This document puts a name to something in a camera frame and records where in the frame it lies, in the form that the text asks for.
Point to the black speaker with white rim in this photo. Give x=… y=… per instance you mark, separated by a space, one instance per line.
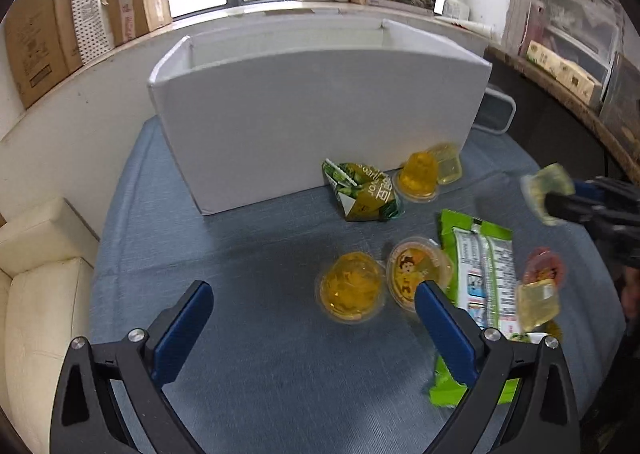
x=495 y=109

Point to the clear plastic drawer unit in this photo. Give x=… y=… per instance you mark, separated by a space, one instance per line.
x=570 y=9

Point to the pale green jelly cup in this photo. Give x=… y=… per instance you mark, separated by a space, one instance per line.
x=537 y=189

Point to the white cardboard box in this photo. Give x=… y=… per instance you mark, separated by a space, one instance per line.
x=300 y=124

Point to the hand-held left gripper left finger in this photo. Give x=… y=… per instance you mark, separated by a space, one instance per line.
x=182 y=329

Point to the large brown cardboard box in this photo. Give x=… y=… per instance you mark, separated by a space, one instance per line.
x=35 y=44

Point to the white plastic bottle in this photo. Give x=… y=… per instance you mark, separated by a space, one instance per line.
x=456 y=4

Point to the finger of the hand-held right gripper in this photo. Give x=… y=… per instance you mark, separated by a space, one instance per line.
x=590 y=224
x=600 y=191

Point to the clear plastic container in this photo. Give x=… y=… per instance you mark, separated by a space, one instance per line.
x=622 y=99

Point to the yellow boxes on shelf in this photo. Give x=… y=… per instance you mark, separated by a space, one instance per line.
x=565 y=72

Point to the polka dot paper bag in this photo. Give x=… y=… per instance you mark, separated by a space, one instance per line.
x=90 y=9

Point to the cream leather sofa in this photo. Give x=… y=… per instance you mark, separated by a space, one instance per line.
x=45 y=294

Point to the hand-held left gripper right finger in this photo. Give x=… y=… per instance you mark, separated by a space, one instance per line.
x=445 y=329

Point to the small brown cardboard box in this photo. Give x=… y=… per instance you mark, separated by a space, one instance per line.
x=140 y=9

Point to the pink lid jelly cup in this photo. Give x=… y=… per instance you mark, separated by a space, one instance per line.
x=545 y=266

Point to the blue tablecloth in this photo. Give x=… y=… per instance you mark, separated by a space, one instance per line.
x=250 y=259

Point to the pale yellow jelly cup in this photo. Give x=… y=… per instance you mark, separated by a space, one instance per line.
x=448 y=167
x=537 y=306

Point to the cartoon lid jelly cup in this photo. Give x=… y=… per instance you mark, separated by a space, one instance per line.
x=410 y=266

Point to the brown stone counter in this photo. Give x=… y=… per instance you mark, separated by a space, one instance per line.
x=560 y=94

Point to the orange jelly cup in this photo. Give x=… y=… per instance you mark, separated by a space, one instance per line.
x=350 y=286
x=417 y=177

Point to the white tube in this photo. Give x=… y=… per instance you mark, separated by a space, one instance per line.
x=470 y=27

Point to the long green snack packet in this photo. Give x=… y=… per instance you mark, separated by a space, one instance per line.
x=480 y=254

